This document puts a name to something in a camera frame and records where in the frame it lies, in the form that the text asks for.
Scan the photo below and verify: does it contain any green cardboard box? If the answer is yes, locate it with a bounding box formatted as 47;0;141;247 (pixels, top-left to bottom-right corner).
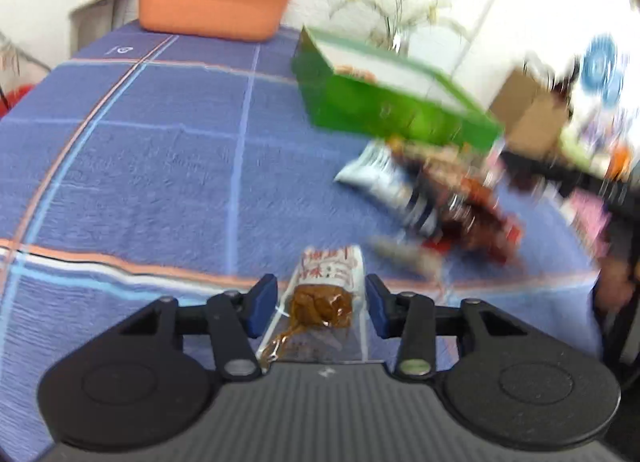
291;26;503;152

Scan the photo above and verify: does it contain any glass vase with orchid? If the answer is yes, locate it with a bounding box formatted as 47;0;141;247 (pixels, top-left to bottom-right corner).
329;0;470;56

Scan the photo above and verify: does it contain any clear brown snack pack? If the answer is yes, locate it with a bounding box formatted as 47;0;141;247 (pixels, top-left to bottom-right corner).
257;245;369;368

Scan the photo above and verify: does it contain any dark red snack bag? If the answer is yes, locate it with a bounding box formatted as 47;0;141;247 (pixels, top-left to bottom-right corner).
386;137;523;265

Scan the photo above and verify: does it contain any tall brown cardboard box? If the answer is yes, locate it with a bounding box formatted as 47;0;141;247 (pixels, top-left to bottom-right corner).
489;68;568;159

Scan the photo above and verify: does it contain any white blue snack bag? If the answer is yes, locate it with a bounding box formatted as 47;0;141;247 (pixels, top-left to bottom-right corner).
334;140;439;238

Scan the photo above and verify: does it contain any blue paper fan decoration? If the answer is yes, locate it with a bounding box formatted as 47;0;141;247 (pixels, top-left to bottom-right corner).
579;35;627;109

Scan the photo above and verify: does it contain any orange plastic basin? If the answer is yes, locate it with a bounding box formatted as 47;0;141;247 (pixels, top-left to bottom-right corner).
138;0;290;42

